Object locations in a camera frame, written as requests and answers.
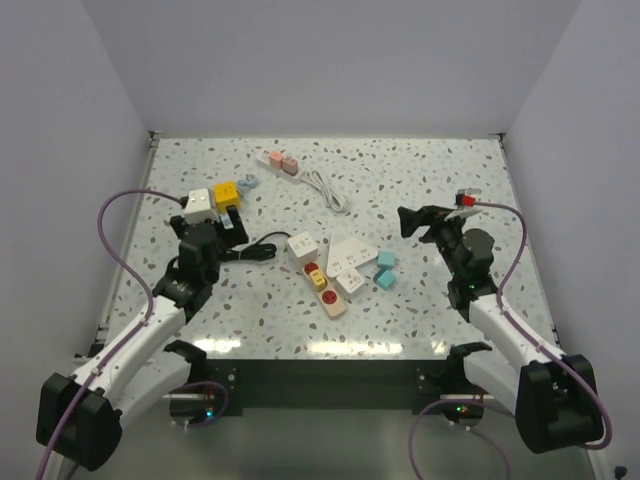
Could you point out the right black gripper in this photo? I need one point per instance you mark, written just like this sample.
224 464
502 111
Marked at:
410 221

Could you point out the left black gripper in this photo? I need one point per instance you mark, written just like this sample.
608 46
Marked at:
238 234

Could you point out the teal plug adapter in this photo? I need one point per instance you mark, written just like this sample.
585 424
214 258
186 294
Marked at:
384 279
386 259

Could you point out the white triangular power strip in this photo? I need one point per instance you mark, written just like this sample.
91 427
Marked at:
346 252

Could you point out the white tiger plug adapter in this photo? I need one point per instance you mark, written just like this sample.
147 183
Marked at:
350 282

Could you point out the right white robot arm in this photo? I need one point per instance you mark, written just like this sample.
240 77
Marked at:
552 395

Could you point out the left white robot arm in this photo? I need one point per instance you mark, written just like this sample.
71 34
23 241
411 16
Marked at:
78 417

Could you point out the pink plug adapter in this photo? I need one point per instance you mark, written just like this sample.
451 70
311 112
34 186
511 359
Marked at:
275 159

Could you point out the brown-pink plug adapter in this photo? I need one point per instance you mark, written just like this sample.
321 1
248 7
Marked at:
290 166

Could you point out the yellow plug adapter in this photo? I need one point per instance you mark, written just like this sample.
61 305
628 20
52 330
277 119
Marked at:
318 280

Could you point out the yellow cube socket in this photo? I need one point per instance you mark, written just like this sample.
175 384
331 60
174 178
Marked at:
226 194

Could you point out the white cube socket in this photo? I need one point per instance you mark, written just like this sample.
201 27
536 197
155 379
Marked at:
303 248

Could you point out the wooden power strip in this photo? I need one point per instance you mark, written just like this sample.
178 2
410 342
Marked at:
331 301

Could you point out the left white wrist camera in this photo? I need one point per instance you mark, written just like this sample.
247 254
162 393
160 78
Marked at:
200 207

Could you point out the right wrist camera red plug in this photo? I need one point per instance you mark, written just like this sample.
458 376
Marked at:
465 204

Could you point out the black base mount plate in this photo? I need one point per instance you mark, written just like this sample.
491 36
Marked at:
355 384

